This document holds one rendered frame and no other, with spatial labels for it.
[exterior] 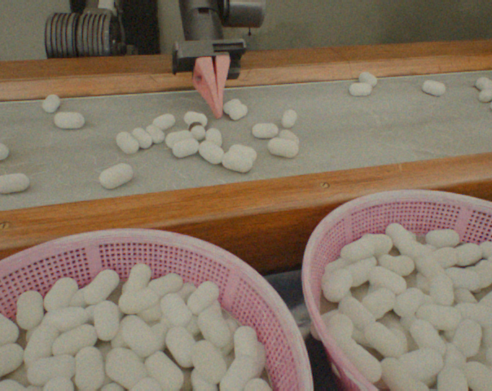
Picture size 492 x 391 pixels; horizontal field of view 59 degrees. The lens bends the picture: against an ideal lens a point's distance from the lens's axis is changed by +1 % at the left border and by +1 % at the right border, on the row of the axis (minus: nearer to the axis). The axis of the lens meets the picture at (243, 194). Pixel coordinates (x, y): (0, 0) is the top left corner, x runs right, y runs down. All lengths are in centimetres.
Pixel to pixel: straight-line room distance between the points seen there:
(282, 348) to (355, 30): 277
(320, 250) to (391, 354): 10
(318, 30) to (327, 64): 209
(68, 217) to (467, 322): 35
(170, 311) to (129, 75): 46
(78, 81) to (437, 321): 58
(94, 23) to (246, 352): 74
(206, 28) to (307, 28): 223
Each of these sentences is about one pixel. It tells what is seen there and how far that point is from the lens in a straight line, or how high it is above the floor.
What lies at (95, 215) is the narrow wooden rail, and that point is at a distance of 41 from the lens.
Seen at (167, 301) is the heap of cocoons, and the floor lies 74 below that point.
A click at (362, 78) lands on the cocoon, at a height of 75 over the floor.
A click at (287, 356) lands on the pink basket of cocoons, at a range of 32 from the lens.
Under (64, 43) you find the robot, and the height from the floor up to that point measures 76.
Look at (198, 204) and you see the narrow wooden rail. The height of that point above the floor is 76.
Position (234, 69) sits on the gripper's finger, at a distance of 67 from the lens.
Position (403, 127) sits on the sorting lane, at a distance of 67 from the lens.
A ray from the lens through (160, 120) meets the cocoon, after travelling 59.
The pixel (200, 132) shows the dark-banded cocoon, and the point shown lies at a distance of 56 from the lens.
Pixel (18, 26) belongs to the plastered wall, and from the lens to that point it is 270.
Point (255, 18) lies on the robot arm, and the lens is 71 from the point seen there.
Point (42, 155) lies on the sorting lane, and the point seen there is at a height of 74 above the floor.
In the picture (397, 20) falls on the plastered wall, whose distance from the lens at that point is 313.
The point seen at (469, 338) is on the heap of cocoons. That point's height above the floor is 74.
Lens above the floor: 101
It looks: 36 degrees down
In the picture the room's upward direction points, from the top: 3 degrees clockwise
